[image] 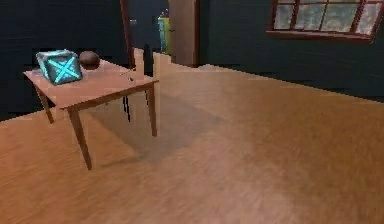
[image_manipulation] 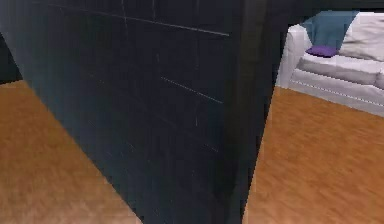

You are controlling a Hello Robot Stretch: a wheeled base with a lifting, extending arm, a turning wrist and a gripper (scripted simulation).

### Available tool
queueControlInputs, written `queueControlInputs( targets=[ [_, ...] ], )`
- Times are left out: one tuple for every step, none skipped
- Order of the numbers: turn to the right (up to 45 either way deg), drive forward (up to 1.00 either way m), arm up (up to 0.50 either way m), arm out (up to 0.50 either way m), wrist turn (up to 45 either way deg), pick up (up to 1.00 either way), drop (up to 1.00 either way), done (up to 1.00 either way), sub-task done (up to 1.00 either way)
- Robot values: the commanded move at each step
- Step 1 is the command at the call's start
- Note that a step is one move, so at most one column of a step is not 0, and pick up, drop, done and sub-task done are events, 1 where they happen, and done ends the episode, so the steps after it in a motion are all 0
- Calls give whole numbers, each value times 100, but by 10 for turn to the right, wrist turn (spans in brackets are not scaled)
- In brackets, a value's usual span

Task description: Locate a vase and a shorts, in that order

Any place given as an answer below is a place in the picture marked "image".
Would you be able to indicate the brown wooden table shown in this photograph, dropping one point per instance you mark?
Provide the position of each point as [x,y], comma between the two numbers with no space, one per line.
[96,86]

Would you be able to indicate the brown round ball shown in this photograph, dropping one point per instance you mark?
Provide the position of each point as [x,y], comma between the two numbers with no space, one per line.
[89,60]

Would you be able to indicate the green and yellow tall object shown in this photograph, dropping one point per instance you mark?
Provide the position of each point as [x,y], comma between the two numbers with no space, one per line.
[163,33]

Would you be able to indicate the brown wooden room door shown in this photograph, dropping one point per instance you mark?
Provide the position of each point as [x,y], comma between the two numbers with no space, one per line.
[183,31]

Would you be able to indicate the teal box with cross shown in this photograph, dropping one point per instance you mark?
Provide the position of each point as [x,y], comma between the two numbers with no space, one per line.
[61,67]

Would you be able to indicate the red framed window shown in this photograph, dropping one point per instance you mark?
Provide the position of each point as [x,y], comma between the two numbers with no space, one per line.
[325,18]

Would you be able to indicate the black chair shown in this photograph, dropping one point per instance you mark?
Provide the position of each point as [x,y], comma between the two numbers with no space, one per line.
[148,60]

